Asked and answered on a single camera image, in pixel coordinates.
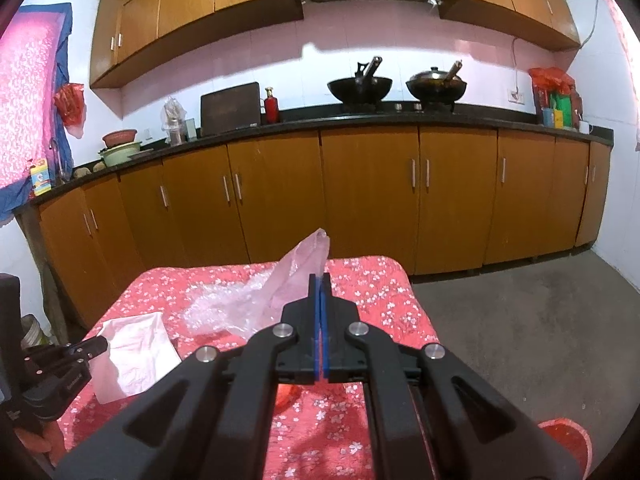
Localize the white paper sheet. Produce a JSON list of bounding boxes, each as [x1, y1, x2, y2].
[[89, 312, 181, 404]]

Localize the translucent pinkish plastic bag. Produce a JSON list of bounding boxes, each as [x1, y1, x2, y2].
[[240, 229, 330, 340]]

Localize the red plastic bag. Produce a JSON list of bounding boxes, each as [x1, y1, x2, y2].
[[53, 84, 87, 139], [276, 384, 300, 412]]

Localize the clear bubble wrap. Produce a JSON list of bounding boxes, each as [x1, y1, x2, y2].
[[181, 275, 280, 340]]

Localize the red plastic trash basket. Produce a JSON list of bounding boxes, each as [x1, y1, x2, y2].
[[538, 417, 593, 479]]

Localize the red floral tablecloth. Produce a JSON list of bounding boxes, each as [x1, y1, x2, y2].
[[54, 254, 442, 480]]

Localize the colourful carton box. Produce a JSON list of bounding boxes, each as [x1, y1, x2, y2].
[[29, 158, 52, 196]]

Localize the lower wooden cabinets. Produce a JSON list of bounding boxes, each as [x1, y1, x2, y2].
[[37, 126, 611, 327]]

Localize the wooden cabinets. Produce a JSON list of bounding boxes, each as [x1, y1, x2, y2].
[[37, 126, 611, 327], [89, 0, 579, 89]]

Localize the pink blue hanging cloth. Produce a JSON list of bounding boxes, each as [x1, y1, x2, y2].
[[1, 2, 73, 221]]

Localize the green basin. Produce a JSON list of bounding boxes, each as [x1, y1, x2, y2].
[[100, 142, 141, 167]]

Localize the red-brown basin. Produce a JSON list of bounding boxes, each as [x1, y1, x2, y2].
[[102, 129, 137, 148]]

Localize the hanging red plastic bag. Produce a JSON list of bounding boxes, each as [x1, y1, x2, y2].
[[53, 84, 87, 139]]

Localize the black countertop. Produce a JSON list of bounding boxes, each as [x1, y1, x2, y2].
[[14, 101, 614, 216]]

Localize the bagged jars on counter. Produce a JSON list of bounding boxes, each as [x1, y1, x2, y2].
[[160, 96, 188, 146]]

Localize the dark cutting board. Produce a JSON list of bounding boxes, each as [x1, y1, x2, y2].
[[201, 81, 262, 136]]

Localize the red bottle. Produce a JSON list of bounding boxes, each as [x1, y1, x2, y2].
[[264, 87, 280, 124]]

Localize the white mug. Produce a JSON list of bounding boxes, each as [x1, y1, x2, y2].
[[579, 120, 593, 134]]

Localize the black wok with lid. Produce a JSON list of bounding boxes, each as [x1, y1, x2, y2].
[[406, 61, 466, 105]]

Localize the black wok left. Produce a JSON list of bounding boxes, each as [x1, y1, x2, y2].
[[328, 56, 393, 105]]

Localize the green box on counter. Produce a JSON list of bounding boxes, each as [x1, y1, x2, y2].
[[549, 92, 573, 128]]

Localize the red bag on counter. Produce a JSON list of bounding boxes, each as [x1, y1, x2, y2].
[[528, 67, 576, 96]]

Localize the upper wooden cabinets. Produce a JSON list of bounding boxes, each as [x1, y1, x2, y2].
[[89, 0, 579, 89]]

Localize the floral window curtain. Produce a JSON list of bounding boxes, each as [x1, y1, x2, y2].
[[604, 0, 640, 152]]

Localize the wall power socket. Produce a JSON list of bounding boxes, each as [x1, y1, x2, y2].
[[508, 89, 525, 105]]

